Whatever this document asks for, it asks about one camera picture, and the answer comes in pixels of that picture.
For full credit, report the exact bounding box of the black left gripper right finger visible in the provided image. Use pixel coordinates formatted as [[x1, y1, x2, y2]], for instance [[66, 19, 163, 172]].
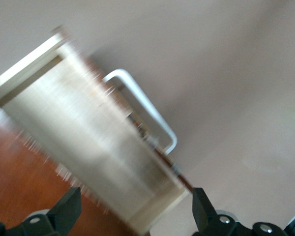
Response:
[[191, 187, 254, 236]]

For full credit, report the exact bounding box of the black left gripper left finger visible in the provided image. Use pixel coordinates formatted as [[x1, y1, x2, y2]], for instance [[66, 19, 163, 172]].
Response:
[[4, 186, 83, 236]]

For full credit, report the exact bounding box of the wooden drawer with white handle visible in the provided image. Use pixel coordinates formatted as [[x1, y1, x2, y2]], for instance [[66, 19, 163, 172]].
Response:
[[0, 24, 195, 234]]

